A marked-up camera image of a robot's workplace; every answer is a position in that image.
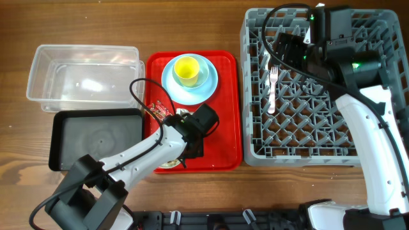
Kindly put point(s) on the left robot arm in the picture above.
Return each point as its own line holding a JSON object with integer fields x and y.
{"x": 92, "y": 194}

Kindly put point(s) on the red snack wrapper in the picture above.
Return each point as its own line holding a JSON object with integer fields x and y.
{"x": 159, "y": 110}

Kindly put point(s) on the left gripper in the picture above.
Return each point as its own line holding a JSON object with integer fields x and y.
{"x": 199, "y": 153}

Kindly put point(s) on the clear plastic bin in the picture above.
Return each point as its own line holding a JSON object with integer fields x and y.
{"x": 82, "y": 77}

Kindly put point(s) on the red serving tray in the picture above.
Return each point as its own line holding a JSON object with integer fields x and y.
{"x": 223, "y": 149}

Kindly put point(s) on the grey dishwasher rack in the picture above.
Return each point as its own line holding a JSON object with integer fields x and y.
{"x": 306, "y": 128}

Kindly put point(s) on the crumpled white tissue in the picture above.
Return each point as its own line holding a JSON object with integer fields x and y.
{"x": 181, "y": 111}

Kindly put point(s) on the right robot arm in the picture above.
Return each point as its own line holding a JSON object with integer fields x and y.
{"x": 358, "y": 84}

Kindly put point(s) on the white plastic spoon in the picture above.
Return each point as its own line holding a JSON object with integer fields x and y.
{"x": 266, "y": 71}

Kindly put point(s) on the light blue small bowl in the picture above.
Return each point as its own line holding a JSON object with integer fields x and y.
{"x": 203, "y": 72}

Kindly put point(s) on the green bowl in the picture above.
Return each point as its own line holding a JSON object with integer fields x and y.
{"x": 170, "y": 164}

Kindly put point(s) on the black tray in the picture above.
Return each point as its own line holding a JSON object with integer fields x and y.
{"x": 98, "y": 133}

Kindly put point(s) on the yellow plastic cup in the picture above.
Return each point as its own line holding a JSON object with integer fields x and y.
{"x": 187, "y": 69}

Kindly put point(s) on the white plastic fork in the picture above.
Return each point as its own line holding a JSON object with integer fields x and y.
{"x": 273, "y": 80}

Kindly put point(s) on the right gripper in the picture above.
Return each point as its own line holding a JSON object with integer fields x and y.
{"x": 294, "y": 45}

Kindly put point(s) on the light blue plate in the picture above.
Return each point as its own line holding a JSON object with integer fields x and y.
{"x": 186, "y": 96}

